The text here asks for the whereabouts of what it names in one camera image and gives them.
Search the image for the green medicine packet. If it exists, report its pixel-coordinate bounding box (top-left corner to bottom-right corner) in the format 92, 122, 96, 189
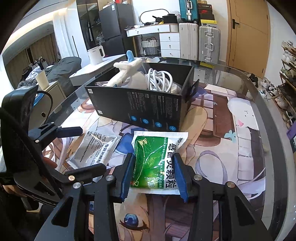
130, 131, 189, 194

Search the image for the silver white medicine packet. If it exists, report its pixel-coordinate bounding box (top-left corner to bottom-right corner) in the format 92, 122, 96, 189
67, 131, 120, 169

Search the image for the white cable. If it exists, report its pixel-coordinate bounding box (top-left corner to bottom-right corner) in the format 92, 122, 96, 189
145, 68, 183, 94

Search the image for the white blue plush toy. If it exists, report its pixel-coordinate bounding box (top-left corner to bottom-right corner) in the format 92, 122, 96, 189
105, 50, 143, 87

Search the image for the person's left hand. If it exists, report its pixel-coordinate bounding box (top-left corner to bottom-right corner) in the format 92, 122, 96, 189
2, 156, 58, 200

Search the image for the black cardboard box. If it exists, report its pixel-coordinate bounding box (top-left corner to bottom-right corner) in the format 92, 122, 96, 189
85, 63, 198, 132

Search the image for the dark grey beanbag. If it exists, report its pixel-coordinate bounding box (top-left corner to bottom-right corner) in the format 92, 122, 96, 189
17, 56, 82, 97

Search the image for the white side cabinet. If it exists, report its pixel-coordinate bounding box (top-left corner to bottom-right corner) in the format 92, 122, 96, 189
69, 54, 126, 87

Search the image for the purple paper bag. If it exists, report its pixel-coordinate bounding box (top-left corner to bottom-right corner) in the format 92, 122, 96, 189
287, 123, 296, 153

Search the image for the white electric kettle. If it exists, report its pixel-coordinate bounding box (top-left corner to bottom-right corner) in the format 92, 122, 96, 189
87, 46, 105, 65

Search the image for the wooden shoe rack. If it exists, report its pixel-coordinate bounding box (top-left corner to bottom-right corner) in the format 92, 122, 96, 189
274, 41, 295, 128

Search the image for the woven basket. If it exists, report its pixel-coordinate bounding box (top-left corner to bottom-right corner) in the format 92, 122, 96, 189
141, 38, 160, 56

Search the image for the white drawer desk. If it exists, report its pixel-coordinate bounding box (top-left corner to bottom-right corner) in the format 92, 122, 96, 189
125, 24, 181, 58

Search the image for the silver suitcase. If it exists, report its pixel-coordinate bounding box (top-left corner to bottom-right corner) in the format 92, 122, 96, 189
198, 26, 221, 64

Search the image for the white suitcase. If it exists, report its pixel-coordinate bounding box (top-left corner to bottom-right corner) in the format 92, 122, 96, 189
179, 23, 198, 61

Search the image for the black refrigerator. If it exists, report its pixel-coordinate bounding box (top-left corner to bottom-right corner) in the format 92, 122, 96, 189
99, 3, 135, 57

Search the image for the wooden door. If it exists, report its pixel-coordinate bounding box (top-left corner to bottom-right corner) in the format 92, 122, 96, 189
226, 0, 270, 78

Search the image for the stack of shoe boxes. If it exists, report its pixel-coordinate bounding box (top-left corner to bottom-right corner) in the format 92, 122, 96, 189
198, 1, 217, 28

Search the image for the teal suitcase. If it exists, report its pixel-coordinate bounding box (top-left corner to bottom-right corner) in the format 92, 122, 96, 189
179, 0, 199, 24

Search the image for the oval mirror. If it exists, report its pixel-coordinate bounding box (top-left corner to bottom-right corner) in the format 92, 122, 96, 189
138, 9, 170, 24

